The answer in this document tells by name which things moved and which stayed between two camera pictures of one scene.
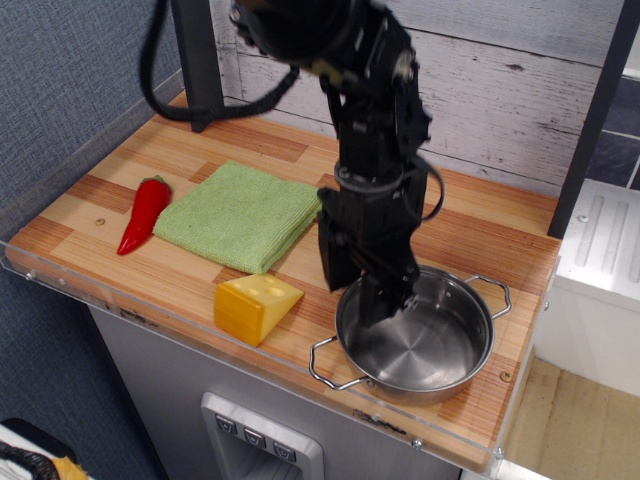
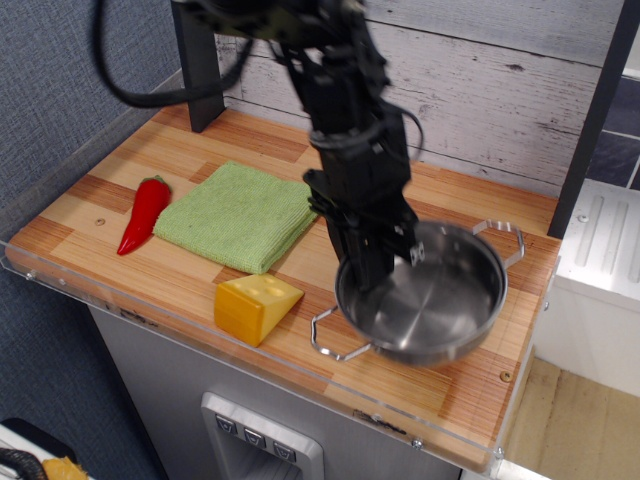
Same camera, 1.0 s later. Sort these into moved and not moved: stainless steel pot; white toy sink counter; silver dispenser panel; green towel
Moved: stainless steel pot
Not moved: white toy sink counter; silver dispenser panel; green towel
